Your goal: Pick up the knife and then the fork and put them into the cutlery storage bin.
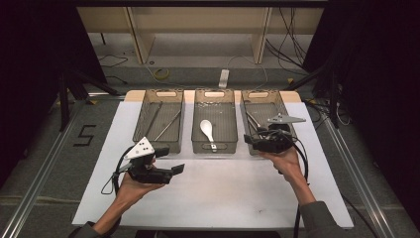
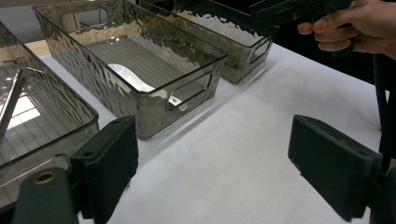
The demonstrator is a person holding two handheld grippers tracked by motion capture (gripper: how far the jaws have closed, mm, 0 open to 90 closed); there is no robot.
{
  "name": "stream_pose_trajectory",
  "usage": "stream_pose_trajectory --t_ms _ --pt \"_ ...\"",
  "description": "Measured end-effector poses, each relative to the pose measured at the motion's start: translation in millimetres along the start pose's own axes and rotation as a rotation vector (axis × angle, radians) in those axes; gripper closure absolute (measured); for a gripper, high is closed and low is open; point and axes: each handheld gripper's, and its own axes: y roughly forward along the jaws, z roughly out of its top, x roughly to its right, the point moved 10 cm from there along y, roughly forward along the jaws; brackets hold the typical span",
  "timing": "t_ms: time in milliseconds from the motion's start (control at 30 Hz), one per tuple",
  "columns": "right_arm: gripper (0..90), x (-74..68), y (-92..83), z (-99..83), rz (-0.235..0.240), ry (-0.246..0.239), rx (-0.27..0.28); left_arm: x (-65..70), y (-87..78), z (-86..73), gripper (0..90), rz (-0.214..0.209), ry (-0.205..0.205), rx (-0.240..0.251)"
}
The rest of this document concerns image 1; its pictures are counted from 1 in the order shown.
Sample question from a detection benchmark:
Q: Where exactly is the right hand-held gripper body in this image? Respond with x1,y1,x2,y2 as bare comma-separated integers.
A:
251,113,307,154

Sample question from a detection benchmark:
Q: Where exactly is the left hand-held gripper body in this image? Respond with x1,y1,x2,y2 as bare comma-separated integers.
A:
123,136,174,185

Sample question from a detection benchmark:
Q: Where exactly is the steel fork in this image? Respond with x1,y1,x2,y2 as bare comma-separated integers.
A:
246,117,261,133

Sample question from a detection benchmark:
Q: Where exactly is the steel table knife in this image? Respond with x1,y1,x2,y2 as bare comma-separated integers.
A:
245,110,263,130

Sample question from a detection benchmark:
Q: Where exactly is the smoky clear plastic bin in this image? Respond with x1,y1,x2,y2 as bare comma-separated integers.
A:
132,88,184,154
191,88,239,155
240,89,299,157

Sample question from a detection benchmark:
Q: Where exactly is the metal chopstick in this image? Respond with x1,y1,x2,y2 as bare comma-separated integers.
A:
154,109,182,142
144,102,163,137

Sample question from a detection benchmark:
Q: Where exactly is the white ceramic spoon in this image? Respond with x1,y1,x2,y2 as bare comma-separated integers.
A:
199,119,219,154

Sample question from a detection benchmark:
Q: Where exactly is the person's left hand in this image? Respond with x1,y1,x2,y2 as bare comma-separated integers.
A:
115,156,166,210

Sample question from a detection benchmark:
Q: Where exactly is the person's right hand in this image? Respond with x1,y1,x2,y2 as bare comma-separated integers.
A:
262,147,310,186

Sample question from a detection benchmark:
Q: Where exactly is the white power strip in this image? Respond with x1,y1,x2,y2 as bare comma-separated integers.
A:
218,68,231,89

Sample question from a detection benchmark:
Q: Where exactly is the black metal stand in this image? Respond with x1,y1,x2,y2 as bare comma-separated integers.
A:
282,56,342,130
56,63,122,133

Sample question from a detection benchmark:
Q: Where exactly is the yellow tape roll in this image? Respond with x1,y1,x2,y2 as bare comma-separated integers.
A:
153,67,171,81

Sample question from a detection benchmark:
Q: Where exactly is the light wooden shelf unit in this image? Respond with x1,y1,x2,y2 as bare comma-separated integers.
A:
76,6,325,65

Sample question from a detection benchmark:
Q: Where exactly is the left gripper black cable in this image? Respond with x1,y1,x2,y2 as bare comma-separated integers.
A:
100,146,134,196

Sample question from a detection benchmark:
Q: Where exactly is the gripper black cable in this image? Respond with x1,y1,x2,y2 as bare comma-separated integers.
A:
278,130,311,238
100,146,134,196

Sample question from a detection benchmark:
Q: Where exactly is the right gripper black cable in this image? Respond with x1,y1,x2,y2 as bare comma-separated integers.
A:
278,130,311,238

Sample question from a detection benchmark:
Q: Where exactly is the white cable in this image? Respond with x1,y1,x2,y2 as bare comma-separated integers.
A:
227,54,269,91

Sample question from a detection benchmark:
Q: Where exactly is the aluminium floor rail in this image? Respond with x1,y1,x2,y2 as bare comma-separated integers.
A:
303,98,397,238
0,93,127,238

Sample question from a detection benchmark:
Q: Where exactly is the bundle of black cables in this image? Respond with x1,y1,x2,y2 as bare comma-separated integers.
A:
264,6,320,76

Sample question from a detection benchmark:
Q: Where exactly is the thin black floor cable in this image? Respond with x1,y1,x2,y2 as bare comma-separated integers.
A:
98,54,130,85

